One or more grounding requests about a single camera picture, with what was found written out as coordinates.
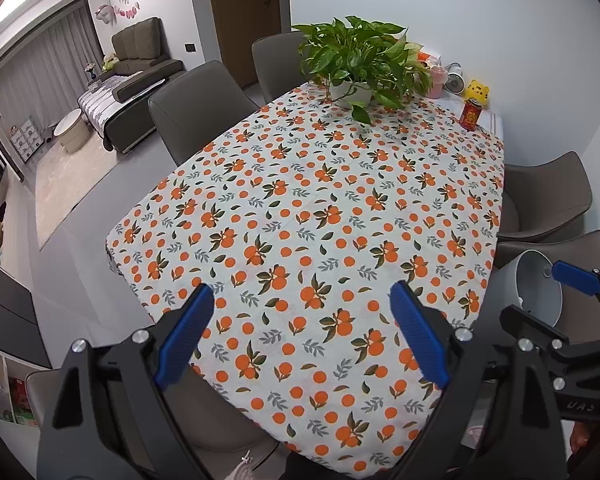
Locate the white drawer unit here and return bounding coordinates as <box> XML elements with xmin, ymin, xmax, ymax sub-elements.
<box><xmin>7</xmin><ymin>116</ymin><xmax>48</xmax><ymax>163</ymax></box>

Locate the pink wall banner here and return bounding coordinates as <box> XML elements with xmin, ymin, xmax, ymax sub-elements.
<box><xmin>94</xmin><ymin>0</ymin><xmax>143</xmax><ymax>23</ymax></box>

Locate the person's right hand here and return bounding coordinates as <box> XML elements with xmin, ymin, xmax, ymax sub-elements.
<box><xmin>569</xmin><ymin>422</ymin><xmax>593</xmax><ymax>466</ymax></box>

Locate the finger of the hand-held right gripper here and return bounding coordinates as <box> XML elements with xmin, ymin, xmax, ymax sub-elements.
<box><xmin>551</xmin><ymin>260</ymin><xmax>600</xmax><ymax>331</ymax></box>
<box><xmin>500</xmin><ymin>305</ymin><xmax>571</xmax><ymax>361</ymax></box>

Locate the grey curtain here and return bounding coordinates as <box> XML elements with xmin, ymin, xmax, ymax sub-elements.
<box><xmin>0</xmin><ymin>0</ymin><xmax>103</xmax><ymax>181</ymax></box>

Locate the dark tv cabinet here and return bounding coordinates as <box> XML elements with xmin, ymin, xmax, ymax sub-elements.
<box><xmin>0</xmin><ymin>255</ymin><xmax>51</xmax><ymax>371</ymax></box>

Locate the orange-print tablecloth table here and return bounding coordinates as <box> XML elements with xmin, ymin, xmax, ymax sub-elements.
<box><xmin>105</xmin><ymin>82</ymin><xmax>506</xmax><ymax>478</ymax></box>

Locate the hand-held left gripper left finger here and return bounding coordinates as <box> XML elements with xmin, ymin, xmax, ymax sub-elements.
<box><xmin>36</xmin><ymin>282</ymin><xmax>216</xmax><ymax>480</ymax></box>

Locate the grey sofa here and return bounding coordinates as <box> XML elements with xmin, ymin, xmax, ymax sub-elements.
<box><xmin>77</xmin><ymin>16</ymin><xmax>186</xmax><ymax>153</ymax></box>

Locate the round white coffee table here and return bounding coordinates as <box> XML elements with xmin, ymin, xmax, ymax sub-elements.
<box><xmin>54</xmin><ymin>110</ymin><xmax>92</xmax><ymax>153</ymax></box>

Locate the green potted pothos plant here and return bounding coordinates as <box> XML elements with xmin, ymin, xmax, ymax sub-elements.
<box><xmin>292</xmin><ymin>16</ymin><xmax>431</xmax><ymax>126</ymax></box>

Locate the grey trash bin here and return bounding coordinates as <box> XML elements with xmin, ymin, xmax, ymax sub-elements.
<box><xmin>507</xmin><ymin>250</ymin><xmax>563</xmax><ymax>328</ymax></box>

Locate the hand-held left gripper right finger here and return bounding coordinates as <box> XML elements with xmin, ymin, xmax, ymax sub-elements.
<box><xmin>380</xmin><ymin>280</ymin><xmax>568</xmax><ymax>480</ymax></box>

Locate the red drink can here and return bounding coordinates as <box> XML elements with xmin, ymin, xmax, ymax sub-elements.
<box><xmin>459</xmin><ymin>97</ymin><xmax>482</xmax><ymax>131</ymax></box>

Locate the small white desk fan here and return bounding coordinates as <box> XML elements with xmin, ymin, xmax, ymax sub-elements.
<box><xmin>444</xmin><ymin>62</ymin><xmax>465</xmax><ymax>93</ymax></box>

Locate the beige rug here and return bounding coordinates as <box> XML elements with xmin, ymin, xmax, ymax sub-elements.
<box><xmin>34</xmin><ymin>135</ymin><xmax>126</xmax><ymax>251</ymax></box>

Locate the brown wooden door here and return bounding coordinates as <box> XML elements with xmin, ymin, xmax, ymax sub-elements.
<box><xmin>205</xmin><ymin>0</ymin><xmax>291</xmax><ymax>88</ymax></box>

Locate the pink plastic container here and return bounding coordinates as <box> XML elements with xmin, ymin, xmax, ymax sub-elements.
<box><xmin>422</xmin><ymin>66</ymin><xmax>447</xmax><ymax>100</ymax></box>

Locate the yellow tiger toy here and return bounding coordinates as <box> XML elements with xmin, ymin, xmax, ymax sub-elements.
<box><xmin>465</xmin><ymin>79</ymin><xmax>492</xmax><ymax>103</ymax></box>

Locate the grey leather dining chair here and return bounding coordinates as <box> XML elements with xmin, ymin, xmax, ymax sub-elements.
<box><xmin>495</xmin><ymin>230</ymin><xmax>600</xmax><ymax>311</ymax></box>
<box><xmin>497</xmin><ymin>151</ymin><xmax>593</xmax><ymax>241</ymax></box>
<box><xmin>25</xmin><ymin>360</ymin><xmax>281</xmax><ymax>461</ymax></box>
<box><xmin>252</xmin><ymin>32</ymin><xmax>313</xmax><ymax>103</ymax></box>
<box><xmin>148</xmin><ymin>60</ymin><xmax>258</xmax><ymax>166</ymax></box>

